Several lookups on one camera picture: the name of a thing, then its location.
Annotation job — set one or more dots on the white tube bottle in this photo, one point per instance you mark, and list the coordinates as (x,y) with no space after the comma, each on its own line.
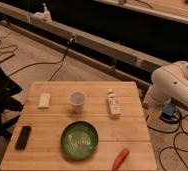
(113,105)

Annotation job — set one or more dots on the white object on ledge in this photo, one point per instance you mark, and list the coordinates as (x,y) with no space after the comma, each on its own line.
(45,15)

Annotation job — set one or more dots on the blue power box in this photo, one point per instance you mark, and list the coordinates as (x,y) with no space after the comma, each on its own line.
(168,111)

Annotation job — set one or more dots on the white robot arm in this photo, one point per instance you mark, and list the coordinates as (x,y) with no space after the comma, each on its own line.
(168,82)

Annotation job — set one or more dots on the orange carrot toy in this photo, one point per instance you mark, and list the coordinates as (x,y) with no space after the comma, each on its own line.
(120,159)

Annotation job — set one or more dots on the white sponge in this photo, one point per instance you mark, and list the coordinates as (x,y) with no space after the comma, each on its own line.
(44,100)

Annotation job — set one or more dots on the black remote control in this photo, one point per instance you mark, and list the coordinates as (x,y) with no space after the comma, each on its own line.
(23,138)

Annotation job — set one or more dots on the green ceramic bowl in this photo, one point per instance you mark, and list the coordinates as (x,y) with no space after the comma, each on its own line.
(79,140)

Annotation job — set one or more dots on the translucent plastic cup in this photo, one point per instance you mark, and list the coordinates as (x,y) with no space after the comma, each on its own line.
(77,100)

